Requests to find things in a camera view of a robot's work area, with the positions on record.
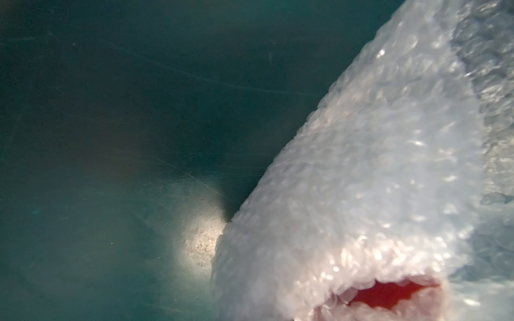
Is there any white mug red inside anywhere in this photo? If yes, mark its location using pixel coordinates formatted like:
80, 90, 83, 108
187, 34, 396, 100
348, 280, 440, 310

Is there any clear bubble wrap sheet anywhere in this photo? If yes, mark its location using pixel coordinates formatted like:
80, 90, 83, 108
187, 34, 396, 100
212, 1, 513, 320

